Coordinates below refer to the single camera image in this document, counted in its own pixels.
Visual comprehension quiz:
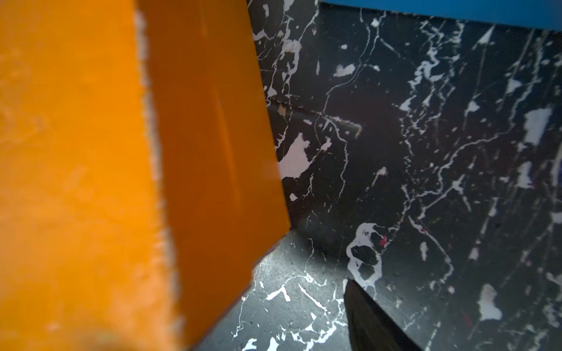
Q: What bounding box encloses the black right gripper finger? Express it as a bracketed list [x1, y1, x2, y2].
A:
[344, 279, 422, 351]

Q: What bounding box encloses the blue shoebox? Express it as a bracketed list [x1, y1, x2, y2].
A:
[331, 0, 561, 31]

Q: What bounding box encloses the orange shoebox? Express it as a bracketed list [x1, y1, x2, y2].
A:
[1, 1, 289, 350]

